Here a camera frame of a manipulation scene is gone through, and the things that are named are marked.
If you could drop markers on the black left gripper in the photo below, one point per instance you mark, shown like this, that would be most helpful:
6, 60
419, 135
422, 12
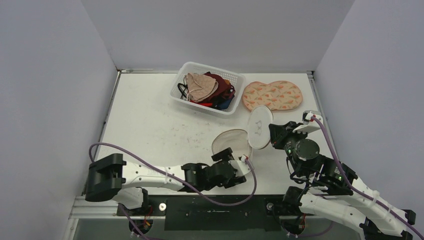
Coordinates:
226, 155

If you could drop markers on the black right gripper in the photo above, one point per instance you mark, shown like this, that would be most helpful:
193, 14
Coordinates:
281, 136

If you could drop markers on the white round mesh laundry bag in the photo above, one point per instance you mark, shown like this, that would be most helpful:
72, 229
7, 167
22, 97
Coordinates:
255, 136

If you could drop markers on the dark red garment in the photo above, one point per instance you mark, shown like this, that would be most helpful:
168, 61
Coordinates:
223, 92

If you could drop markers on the beige lace bra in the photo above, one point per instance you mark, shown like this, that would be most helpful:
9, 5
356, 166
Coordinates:
200, 86

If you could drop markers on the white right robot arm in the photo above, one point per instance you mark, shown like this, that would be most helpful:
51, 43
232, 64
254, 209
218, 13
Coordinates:
332, 189

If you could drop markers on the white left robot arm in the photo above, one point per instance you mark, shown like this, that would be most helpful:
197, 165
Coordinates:
114, 179

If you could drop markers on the navy blue bra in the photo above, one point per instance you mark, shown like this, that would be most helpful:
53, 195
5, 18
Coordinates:
224, 105

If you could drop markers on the black and white bra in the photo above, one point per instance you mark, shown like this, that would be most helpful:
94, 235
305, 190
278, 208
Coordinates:
183, 89

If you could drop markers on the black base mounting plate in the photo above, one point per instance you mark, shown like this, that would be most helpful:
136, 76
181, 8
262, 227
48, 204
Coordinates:
194, 213

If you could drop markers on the white plastic basket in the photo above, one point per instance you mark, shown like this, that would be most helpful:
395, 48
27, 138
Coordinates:
237, 80

